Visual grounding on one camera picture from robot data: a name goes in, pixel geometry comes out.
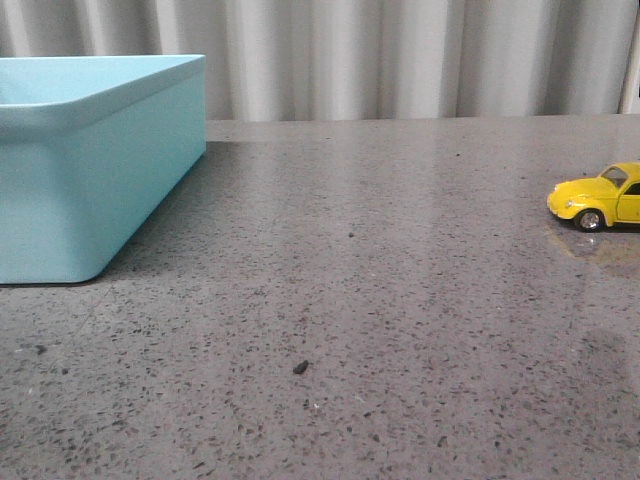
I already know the yellow toy beetle car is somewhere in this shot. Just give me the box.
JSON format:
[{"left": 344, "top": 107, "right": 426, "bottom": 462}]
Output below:
[{"left": 546, "top": 161, "right": 639, "bottom": 232}]

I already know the light blue plastic box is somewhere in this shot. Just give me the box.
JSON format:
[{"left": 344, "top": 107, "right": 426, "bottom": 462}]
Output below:
[{"left": 1, "top": 54, "right": 206, "bottom": 284}]

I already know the small black debris chip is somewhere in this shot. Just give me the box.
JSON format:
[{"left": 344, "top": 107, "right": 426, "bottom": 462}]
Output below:
[{"left": 292, "top": 360, "right": 309, "bottom": 375}]

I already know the white pleated curtain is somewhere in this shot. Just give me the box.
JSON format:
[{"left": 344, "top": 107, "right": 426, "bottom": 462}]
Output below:
[{"left": 1, "top": 1, "right": 639, "bottom": 121}]

